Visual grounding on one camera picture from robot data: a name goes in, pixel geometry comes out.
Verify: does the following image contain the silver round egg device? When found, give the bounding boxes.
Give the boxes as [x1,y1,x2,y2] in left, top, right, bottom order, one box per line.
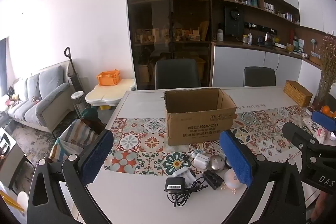
[209,155,226,172]

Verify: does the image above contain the white square charger case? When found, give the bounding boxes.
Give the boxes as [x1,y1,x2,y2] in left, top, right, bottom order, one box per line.
[193,153,210,170]

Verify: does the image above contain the white battery charger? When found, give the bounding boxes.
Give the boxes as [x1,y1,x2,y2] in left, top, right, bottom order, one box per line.
[173,166,197,188]

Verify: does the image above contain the black power adapter with cable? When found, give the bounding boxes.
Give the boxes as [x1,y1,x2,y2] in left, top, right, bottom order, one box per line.
[165,173,208,207]

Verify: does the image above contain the blue white cat figurine keychain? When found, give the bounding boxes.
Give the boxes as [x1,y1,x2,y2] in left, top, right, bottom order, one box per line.
[190,149,204,159]

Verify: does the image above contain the white printed plastic bag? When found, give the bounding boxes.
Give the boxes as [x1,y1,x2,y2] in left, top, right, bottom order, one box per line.
[303,117,335,145]

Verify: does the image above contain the woven yellow tissue box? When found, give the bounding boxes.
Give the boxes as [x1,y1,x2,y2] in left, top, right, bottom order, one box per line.
[284,80,313,107]

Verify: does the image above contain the striped fabric bag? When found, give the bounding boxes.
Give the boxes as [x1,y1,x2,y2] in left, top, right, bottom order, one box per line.
[49,119,106,162]

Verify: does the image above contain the dried flower bouquet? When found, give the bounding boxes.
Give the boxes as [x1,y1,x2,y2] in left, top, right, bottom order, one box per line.
[313,32,336,110]

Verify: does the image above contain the dark chair right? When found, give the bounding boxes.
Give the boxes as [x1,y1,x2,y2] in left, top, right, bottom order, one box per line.
[243,67,276,87]

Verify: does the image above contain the green hat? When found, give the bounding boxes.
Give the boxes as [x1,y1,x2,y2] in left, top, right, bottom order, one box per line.
[80,107,98,121]

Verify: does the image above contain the grey sofa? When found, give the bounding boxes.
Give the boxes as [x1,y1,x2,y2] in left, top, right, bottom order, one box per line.
[8,61,74,132]

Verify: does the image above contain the patterned tile table mat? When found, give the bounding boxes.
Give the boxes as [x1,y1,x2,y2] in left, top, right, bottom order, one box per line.
[103,104,322,177]

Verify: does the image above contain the white cylindrical air purifier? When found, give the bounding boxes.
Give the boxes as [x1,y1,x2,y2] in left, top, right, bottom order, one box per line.
[71,91,87,118]

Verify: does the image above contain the white cabinet with wooden counter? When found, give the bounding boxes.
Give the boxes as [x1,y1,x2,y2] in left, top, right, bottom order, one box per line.
[211,43,321,93]

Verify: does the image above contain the brown cardboard box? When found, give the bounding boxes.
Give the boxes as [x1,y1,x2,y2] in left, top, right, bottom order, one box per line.
[164,88,236,145]

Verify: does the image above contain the black stick vacuum cleaner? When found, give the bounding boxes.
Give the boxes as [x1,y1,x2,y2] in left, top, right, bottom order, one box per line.
[64,47,84,92]

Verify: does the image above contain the cream flower shaped kids table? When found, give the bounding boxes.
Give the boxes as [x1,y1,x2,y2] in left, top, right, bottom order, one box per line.
[85,79,135,110]

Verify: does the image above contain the orange plastic crate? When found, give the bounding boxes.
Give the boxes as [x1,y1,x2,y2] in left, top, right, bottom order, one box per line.
[96,69,121,86]

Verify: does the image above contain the dark chair near cabinet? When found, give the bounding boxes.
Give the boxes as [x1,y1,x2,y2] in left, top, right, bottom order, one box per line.
[155,59,201,89]

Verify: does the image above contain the dark glass display cabinet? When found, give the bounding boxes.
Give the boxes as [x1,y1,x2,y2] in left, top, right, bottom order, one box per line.
[127,0,211,89]

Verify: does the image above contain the black wall appliance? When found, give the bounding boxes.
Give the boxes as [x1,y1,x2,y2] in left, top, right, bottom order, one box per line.
[224,6,244,37]

